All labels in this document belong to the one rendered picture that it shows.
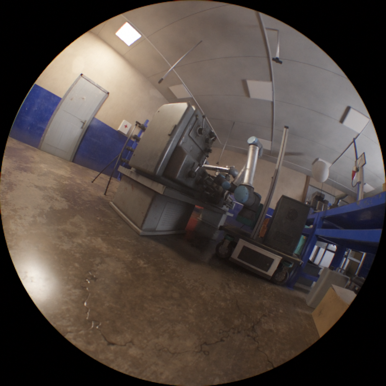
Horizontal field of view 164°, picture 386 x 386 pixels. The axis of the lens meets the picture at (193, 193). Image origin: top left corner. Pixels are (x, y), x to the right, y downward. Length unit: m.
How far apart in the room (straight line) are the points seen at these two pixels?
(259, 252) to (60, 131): 4.42
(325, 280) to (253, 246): 0.80
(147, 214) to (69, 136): 3.33
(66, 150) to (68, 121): 0.74
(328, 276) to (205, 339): 1.10
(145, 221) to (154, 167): 0.46
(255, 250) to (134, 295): 1.06
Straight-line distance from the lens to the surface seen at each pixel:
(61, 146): 4.03
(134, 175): 1.34
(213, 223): 3.34
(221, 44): 3.29
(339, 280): 1.47
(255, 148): 1.46
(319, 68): 3.23
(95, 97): 4.25
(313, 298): 1.45
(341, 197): 1.58
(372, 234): 0.90
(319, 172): 5.10
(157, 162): 1.11
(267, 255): 1.34
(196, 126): 1.37
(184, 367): 0.54
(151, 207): 1.14
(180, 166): 1.09
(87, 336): 0.51
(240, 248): 1.33
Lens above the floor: 0.48
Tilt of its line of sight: 1 degrees up
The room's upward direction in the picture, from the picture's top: 24 degrees clockwise
